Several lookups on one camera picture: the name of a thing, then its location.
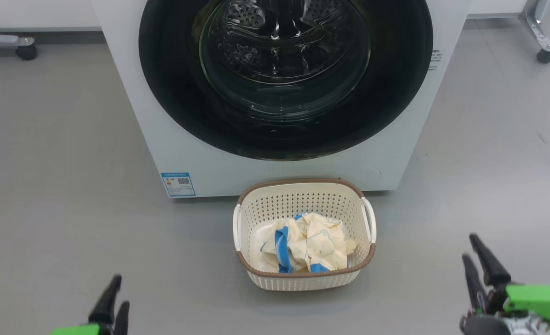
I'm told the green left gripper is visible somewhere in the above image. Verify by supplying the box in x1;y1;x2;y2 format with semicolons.
49;275;130;335

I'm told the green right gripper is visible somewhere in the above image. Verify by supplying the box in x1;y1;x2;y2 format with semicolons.
462;234;550;335

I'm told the cream garment with bear print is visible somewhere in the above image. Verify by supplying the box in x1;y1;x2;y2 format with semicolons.
298;213;357;272

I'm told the black glass washer door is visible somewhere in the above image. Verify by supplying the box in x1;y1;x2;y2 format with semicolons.
139;0;434;161

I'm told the white front-load washing machine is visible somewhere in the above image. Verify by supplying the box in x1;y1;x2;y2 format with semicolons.
91;0;470;199

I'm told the stainless steel washing machine drum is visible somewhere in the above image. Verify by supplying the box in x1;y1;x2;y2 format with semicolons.
199;0;371;118

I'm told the blue energy label sticker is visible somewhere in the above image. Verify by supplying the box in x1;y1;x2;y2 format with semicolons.
160;172;196;198

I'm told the cream perforated laundry basket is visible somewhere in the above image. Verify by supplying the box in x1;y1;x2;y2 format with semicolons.
232;178;377;292

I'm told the grey frame leg with caster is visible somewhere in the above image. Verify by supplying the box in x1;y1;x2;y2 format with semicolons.
0;28;38;61
519;0;550;64

